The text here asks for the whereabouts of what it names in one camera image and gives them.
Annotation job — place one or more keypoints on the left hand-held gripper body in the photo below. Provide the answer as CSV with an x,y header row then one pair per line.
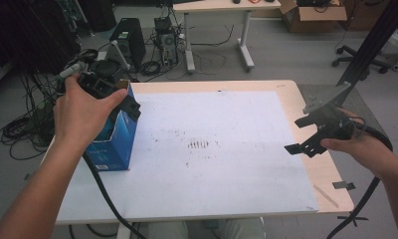
x,y
100,84

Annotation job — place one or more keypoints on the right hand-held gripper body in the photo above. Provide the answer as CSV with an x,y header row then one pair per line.
x,y
329,126

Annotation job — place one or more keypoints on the blue cardboard box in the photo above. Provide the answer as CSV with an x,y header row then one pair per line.
x,y
115,149

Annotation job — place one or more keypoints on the person's right hand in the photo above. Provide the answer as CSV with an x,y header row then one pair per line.
x,y
359,149

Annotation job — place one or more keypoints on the person's left hand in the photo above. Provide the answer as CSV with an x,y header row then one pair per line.
x,y
77,116

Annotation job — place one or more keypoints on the black computer tower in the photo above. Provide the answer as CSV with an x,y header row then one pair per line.
x,y
132,40

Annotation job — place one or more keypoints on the clear tape strip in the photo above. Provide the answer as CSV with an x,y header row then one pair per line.
x,y
325,195

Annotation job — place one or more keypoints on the black tape piece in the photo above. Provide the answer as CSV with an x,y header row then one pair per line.
x,y
343,185

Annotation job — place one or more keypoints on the black office chair base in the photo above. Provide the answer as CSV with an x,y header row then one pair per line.
x,y
356,58

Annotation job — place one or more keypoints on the white paper sheet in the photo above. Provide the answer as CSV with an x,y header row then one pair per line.
x,y
220,166

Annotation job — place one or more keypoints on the open computer case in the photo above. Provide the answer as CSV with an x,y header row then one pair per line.
x,y
167,43

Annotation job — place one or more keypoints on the dark curtain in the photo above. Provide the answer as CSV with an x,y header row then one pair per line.
x,y
31,30

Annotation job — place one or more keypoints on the black tape cross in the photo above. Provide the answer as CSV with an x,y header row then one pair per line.
x,y
353,219

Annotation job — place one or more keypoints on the black metal stand pole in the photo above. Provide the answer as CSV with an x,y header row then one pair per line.
x,y
376,36

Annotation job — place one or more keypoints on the brown cardboard box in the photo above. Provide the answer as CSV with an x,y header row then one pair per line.
x,y
314,16

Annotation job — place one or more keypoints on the wooden desk with white legs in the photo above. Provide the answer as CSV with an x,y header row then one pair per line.
x,y
220,6

